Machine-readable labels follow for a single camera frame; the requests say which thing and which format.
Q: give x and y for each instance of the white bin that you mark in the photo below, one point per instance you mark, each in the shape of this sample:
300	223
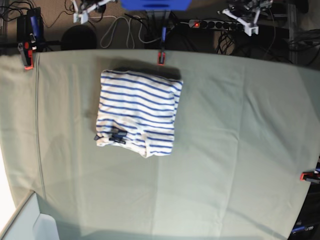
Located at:
28	223

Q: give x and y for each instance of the red black clamp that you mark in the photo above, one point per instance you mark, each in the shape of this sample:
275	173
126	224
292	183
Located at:
161	54
311	176
29	35

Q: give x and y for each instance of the red black clamp centre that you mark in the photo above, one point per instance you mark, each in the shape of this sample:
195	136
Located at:
161	54

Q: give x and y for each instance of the red black clamp right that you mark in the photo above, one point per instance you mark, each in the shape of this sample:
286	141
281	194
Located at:
311	176

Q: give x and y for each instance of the blue box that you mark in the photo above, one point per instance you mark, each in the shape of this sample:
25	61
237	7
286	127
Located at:
146	5

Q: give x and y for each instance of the red black clamp left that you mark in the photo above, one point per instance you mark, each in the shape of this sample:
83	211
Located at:
29	35

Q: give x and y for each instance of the black round stool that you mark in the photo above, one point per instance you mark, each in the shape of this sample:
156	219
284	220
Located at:
78	37

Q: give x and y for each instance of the blue white striped t-shirt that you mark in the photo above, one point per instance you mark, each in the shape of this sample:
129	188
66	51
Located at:
137	111

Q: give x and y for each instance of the black power strip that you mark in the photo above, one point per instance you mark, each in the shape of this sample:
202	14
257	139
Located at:
215	25

